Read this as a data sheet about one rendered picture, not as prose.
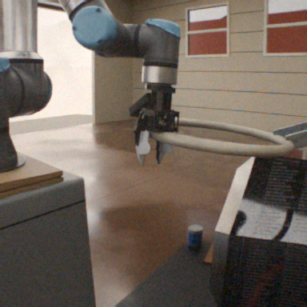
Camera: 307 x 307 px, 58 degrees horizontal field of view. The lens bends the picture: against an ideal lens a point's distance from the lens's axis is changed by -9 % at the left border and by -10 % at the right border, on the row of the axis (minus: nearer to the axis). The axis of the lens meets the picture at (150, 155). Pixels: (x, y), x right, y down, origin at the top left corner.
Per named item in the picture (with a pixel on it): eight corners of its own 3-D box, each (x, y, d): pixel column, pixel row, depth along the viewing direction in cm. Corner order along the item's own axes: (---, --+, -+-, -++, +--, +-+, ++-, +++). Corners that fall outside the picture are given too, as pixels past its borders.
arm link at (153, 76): (137, 66, 77) (168, 69, 82) (135, 85, 78) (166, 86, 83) (153, 65, 70) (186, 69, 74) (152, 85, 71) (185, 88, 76)
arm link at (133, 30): (89, 17, 70) (137, 17, 67) (104, 26, 81) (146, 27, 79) (86, 55, 72) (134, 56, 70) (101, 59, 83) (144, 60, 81)
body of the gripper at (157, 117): (152, 135, 73) (156, 85, 71) (136, 129, 81) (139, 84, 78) (178, 134, 77) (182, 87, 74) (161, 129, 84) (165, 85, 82)
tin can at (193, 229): (184, 242, 206) (185, 226, 203) (196, 239, 210) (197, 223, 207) (193, 249, 197) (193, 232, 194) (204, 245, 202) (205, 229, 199)
